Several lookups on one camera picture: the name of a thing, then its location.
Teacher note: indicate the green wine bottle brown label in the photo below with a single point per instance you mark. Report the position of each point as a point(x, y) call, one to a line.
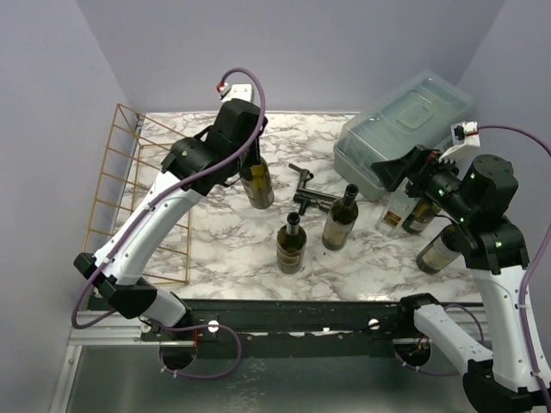
point(290, 244)

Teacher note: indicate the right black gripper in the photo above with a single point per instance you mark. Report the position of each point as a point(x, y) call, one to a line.
point(418, 168)

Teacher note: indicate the gold wire wine rack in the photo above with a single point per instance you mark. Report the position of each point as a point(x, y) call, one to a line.
point(131, 159)

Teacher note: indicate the green wine bottle behind gripper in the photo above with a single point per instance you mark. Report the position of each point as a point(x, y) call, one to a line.
point(421, 216)

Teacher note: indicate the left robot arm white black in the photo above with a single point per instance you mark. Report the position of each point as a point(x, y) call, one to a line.
point(191, 168)

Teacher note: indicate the green wine bottle silver neck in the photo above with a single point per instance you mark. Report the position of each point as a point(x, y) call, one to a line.
point(256, 181)

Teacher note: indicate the clear plastic storage box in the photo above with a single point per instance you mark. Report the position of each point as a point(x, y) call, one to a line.
point(418, 112)

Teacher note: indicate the black T-handle corkscrew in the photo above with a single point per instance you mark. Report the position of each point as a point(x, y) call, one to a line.
point(322, 202)

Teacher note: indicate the dark metal lever corkscrew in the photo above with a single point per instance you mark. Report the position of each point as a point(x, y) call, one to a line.
point(305, 176)

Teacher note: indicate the green wine bottle near arm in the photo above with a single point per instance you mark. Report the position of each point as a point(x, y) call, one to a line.
point(440, 251)

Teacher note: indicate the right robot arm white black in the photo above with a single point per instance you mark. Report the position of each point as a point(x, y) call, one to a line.
point(513, 374)

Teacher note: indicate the clear square glass bottle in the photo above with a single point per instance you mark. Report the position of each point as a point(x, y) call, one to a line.
point(394, 213)

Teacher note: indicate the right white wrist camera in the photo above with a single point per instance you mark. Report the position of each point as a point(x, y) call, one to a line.
point(465, 140)

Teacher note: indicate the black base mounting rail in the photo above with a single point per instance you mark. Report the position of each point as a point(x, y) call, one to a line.
point(295, 329)

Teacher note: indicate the green wine bottle white label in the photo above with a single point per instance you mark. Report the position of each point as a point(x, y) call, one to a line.
point(341, 219)

